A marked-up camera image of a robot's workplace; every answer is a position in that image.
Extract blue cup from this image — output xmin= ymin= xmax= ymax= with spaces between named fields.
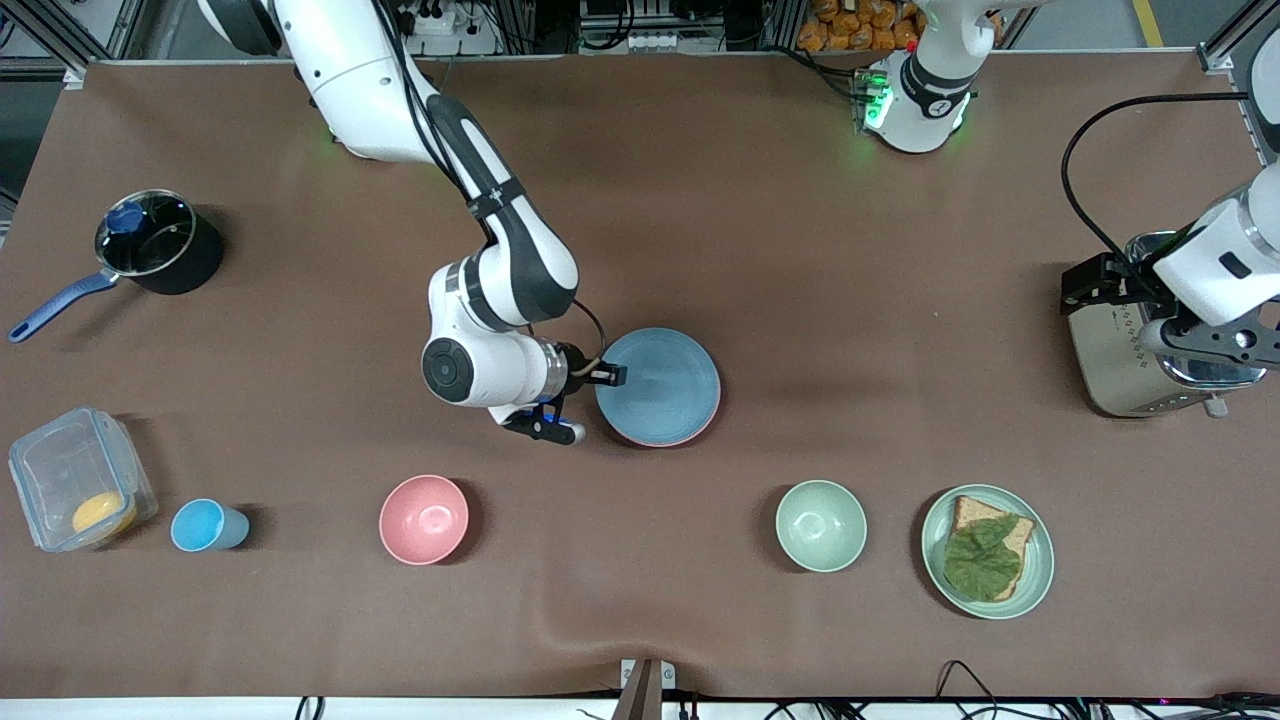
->
xmin=170 ymin=498 xmax=251 ymax=553

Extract green bowl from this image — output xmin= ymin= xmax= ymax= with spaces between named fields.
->
xmin=775 ymin=479 xmax=869 ymax=574

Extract blue plate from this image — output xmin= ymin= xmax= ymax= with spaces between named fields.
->
xmin=595 ymin=327 xmax=722 ymax=447

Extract toast bread slice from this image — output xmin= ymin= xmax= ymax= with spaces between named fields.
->
xmin=950 ymin=496 xmax=1036 ymax=602

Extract brown tablecloth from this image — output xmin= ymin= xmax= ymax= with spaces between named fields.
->
xmin=0 ymin=52 xmax=1280 ymax=701

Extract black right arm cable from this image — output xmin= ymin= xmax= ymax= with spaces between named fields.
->
xmin=372 ymin=0 xmax=608 ymax=379

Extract silver toaster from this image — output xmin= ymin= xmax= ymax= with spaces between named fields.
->
xmin=1066 ymin=230 xmax=1273 ymax=419

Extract glass lid blue knob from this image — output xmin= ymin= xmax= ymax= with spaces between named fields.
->
xmin=95 ymin=189 xmax=197 ymax=278

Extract pink bowl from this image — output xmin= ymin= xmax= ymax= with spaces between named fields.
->
xmin=378 ymin=474 xmax=471 ymax=567

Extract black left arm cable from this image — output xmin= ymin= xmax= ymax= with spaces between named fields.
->
xmin=1060 ymin=92 xmax=1256 ymax=263

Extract green plate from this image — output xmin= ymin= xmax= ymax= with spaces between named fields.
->
xmin=921 ymin=484 xmax=1056 ymax=621

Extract black cable loop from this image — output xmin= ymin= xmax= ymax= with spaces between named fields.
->
xmin=934 ymin=659 xmax=1003 ymax=720

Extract clear plastic container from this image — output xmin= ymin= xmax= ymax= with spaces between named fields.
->
xmin=8 ymin=406 xmax=159 ymax=553

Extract black pot blue handle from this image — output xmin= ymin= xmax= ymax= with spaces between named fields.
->
xmin=8 ymin=188 xmax=224 ymax=344

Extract orange snack bags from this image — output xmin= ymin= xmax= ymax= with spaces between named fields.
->
xmin=797 ymin=0 xmax=923 ymax=53

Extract aluminium frame post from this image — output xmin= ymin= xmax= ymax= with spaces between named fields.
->
xmin=1198 ymin=0 xmax=1280 ymax=75
xmin=0 ymin=0 xmax=119 ymax=89

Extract pink plate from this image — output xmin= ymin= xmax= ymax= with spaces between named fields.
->
xmin=598 ymin=385 xmax=723 ymax=449

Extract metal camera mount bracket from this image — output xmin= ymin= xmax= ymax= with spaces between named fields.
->
xmin=619 ymin=657 xmax=677 ymax=720

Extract white power strip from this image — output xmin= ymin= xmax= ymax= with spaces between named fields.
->
xmin=395 ymin=0 xmax=473 ymax=37

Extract green lettuce leaf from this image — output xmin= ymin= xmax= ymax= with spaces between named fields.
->
xmin=943 ymin=515 xmax=1022 ymax=604

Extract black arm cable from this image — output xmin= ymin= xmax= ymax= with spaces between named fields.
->
xmin=372 ymin=0 xmax=608 ymax=379
xmin=1060 ymin=92 xmax=1256 ymax=263

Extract yellow round fruit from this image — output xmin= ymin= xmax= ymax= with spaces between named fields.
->
xmin=72 ymin=490 xmax=138 ymax=537

